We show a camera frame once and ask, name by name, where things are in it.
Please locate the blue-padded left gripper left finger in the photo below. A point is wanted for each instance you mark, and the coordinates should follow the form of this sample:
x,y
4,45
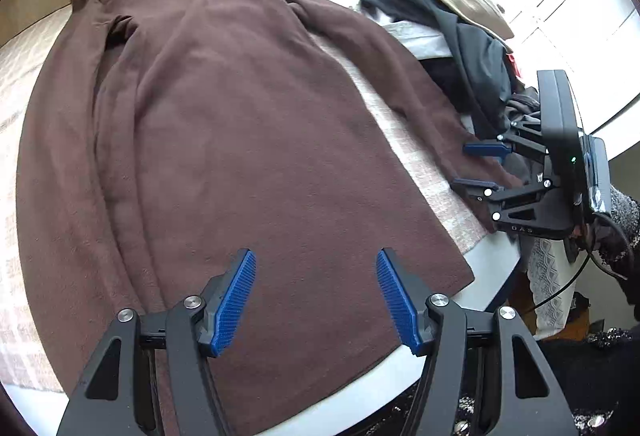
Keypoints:
x,y
225,297

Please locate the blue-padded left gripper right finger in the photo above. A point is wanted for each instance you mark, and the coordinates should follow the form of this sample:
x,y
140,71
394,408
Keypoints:
x,y
405,295

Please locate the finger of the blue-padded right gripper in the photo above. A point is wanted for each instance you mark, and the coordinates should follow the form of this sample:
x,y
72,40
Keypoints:
x,y
489,149
474,188

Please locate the brown long-sleeve sweater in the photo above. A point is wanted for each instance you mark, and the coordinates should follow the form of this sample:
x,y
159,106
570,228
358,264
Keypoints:
x,y
162,136

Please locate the pile of mixed clothes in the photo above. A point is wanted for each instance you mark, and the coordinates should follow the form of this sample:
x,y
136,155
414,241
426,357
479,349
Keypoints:
x,y
478,77

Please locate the white lace cloth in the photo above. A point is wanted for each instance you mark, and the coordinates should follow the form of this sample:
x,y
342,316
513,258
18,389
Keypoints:
x,y
548,271

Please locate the pink white plaid cloth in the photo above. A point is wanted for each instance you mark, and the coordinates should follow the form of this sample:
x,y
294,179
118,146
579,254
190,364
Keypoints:
x,y
23,361

